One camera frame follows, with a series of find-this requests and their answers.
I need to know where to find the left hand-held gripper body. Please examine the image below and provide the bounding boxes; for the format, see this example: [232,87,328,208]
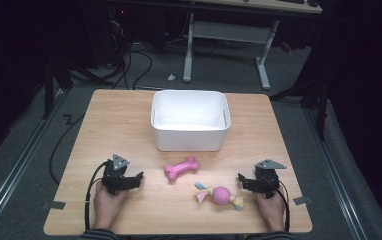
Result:
[101,153,132,196]

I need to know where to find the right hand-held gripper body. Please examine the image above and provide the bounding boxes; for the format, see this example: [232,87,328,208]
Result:
[253,158,287,200]

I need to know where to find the pink ball rope toy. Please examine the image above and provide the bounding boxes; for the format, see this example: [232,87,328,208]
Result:
[193,181,245,212]

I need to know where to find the pink spiky bone toy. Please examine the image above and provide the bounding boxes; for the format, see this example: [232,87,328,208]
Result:
[163,155,201,183]

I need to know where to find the white plastic bin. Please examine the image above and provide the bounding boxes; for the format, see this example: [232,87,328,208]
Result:
[150,89,232,153]

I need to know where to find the person's right hand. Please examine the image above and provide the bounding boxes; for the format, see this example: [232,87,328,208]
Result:
[255,188,287,232]

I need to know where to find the grey tape piece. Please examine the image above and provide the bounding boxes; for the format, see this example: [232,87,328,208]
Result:
[41,199,67,211]
[293,195,313,206]

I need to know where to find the black metal stand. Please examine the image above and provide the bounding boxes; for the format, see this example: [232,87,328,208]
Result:
[268,66,334,141]
[41,49,115,121]

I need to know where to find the black computer tower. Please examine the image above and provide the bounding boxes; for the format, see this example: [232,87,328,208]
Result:
[88,6,131,68]

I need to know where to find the white-legged wooden desk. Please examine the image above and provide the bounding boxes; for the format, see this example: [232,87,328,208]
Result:
[182,0,323,91]

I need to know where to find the right hand-held gripper black cable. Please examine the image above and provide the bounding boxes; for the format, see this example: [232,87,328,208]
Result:
[272,179,292,233]

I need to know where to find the hand-held gripper black cable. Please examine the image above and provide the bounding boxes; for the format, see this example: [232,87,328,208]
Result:
[272,179,292,233]
[84,160,110,232]

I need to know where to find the left hand-held gripper black cable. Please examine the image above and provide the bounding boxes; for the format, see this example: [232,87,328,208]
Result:
[84,160,110,232]

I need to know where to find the black floor cable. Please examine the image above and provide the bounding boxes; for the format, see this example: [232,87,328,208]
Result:
[48,113,86,186]

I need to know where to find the metal floor rail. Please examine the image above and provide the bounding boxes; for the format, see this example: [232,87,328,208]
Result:
[303,106,369,240]
[0,89,67,232]

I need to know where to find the bundle of black floor cables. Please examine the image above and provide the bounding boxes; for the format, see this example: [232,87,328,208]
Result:
[111,42,154,90]

